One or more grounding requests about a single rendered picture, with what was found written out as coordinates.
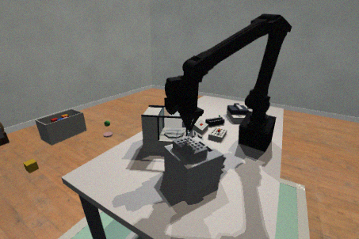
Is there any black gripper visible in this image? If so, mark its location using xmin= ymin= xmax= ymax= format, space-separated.
xmin=178 ymin=96 xmax=204 ymax=131

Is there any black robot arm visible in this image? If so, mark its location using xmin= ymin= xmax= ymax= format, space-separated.
xmin=164 ymin=13 xmax=292 ymax=130

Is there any white tube rack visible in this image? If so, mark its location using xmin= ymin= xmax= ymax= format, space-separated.
xmin=208 ymin=127 xmax=227 ymax=142

